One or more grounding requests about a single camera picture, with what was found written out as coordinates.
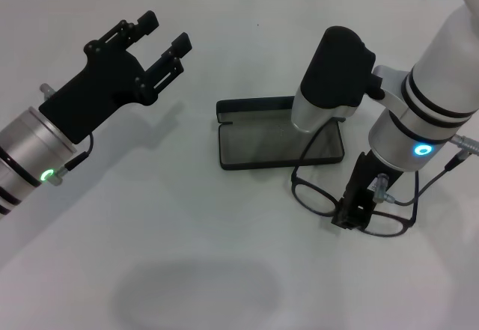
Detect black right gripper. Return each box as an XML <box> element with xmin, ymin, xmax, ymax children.
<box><xmin>330</xmin><ymin>150</ymin><xmax>406</xmax><ymax>230</ymax></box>

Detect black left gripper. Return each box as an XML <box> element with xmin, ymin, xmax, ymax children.
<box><xmin>38</xmin><ymin>9</ymin><xmax>195</xmax><ymax>146</ymax></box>

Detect black glasses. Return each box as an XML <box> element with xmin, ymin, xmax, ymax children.
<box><xmin>290</xmin><ymin>116</ymin><xmax>421</xmax><ymax>238</ymax></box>

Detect black glasses case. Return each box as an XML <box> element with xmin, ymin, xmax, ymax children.
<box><xmin>216</xmin><ymin>95</ymin><xmax>347</xmax><ymax>171</ymax></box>

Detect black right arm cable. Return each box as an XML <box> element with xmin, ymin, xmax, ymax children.
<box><xmin>373</xmin><ymin>149</ymin><xmax>469</xmax><ymax>208</ymax></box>

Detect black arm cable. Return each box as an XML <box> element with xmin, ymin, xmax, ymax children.
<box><xmin>64</xmin><ymin>130</ymin><xmax>95</xmax><ymax>177</ymax></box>
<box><xmin>373</xmin><ymin>149</ymin><xmax>469</xmax><ymax>208</ymax></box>

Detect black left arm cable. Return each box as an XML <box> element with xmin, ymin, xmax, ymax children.
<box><xmin>64</xmin><ymin>130</ymin><xmax>95</xmax><ymax>177</ymax></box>

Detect silver cable plug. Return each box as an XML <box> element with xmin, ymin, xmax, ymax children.
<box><xmin>450</xmin><ymin>133</ymin><xmax>479</xmax><ymax>156</ymax></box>

